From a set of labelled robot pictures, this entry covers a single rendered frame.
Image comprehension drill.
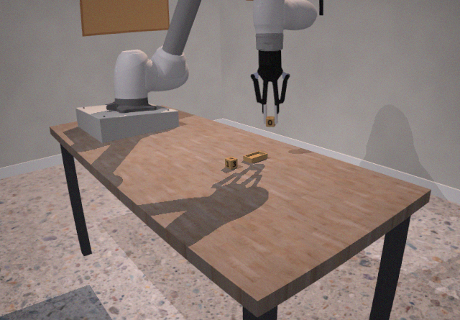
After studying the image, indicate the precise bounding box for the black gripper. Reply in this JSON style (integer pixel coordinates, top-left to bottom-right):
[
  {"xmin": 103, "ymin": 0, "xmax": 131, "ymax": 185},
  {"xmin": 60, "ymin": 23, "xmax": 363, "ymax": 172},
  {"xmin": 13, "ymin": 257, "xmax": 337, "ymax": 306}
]
[{"xmin": 251, "ymin": 50, "xmax": 290, "ymax": 124}]

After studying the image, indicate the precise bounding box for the orange rectangular tray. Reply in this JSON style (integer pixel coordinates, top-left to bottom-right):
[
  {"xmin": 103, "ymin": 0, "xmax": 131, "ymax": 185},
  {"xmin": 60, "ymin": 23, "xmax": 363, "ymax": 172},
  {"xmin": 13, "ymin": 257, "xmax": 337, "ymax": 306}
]
[{"xmin": 243, "ymin": 151, "xmax": 267, "ymax": 163}]

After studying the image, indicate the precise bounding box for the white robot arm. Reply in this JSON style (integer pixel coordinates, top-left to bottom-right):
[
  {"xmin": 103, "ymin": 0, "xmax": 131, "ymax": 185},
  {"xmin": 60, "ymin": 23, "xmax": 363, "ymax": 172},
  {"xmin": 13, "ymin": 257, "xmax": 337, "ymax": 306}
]
[{"xmin": 106, "ymin": 0, "xmax": 317, "ymax": 114}]

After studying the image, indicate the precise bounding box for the tan wooden number cube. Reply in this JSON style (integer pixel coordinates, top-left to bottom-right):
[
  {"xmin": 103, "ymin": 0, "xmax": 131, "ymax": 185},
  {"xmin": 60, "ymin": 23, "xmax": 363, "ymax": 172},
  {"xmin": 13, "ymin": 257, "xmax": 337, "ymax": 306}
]
[
  {"xmin": 266, "ymin": 116, "xmax": 275, "ymax": 127},
  {"xmin": 225, "ymin": 157, "xmax": 238, "ymax": 169}
]

